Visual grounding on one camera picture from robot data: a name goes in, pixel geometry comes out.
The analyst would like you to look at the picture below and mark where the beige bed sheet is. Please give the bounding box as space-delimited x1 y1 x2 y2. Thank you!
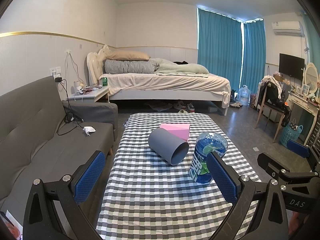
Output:
98 73 231 106

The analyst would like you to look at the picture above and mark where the white air conditioner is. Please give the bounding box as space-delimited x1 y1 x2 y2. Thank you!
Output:
272 21 305 37

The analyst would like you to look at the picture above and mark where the blue plastic water bottle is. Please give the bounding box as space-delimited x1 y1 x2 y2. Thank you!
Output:
189 132 228 184

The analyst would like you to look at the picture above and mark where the light green slipper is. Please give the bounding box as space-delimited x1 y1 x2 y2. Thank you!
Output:
178 109 192 113

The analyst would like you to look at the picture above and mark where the grey fabric sofa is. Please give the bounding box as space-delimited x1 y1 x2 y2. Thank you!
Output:
1 77 118 223

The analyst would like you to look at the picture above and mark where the white dressing table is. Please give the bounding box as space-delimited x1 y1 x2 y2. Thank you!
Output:
287 92 319 145

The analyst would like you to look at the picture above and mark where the wooden chair with clothes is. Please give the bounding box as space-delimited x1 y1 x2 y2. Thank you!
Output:
255 75 291 142

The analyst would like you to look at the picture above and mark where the light green blanket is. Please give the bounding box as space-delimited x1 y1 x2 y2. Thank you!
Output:
151 58 209 75

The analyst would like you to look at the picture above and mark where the white bedside table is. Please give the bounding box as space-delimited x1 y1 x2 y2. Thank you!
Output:
68 86 110 102

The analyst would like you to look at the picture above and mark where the white wall socket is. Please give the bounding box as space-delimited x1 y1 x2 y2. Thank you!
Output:
49 67 61 77

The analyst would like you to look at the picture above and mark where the teal curtain panel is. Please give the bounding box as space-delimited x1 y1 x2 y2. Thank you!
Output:
197 9 242 90
241 20 266 93

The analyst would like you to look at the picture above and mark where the pink rectangular box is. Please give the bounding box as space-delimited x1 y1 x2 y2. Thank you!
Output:
160 124 190 141

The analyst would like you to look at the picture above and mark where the crumpled white tissue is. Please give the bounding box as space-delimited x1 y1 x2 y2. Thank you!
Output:
82 126 96 136

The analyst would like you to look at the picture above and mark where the black television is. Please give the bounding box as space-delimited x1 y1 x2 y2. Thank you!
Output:
279 53 305 81

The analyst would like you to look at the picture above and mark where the teal curtain right panel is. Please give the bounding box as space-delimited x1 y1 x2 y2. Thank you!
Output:
241 20 266 93

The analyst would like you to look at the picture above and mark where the person's right hand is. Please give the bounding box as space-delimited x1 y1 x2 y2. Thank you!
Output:
289 212 309 237

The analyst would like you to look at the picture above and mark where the checkered folded quilt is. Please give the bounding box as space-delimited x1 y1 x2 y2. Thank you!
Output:
104 59 159 74

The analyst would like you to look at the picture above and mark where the black power cable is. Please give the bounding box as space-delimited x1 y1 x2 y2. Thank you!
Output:
55 76 85 136

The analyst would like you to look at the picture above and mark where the teal curtain left panel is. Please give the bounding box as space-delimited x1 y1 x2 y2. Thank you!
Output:
197 9 242 90

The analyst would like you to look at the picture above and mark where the green soda can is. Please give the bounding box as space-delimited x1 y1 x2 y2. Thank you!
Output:
102 77 108 86

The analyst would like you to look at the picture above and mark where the beige pillow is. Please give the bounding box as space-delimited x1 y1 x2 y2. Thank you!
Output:
106 50 150 61

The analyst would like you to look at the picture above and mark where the grey plastic cup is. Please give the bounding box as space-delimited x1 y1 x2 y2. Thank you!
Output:
148 128 189 166

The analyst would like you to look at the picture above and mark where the teal laundry basket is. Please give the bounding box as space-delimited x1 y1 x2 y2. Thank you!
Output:
280 122 303 147

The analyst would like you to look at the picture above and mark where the grey checkered tablecloth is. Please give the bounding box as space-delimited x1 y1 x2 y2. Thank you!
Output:
95 112 262 240

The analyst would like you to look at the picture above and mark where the round white vanity mirror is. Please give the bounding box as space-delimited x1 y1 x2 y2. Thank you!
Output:
304 62 319 93

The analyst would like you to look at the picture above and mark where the large clear water jug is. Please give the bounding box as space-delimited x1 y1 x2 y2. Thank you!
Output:
237 85 251 106

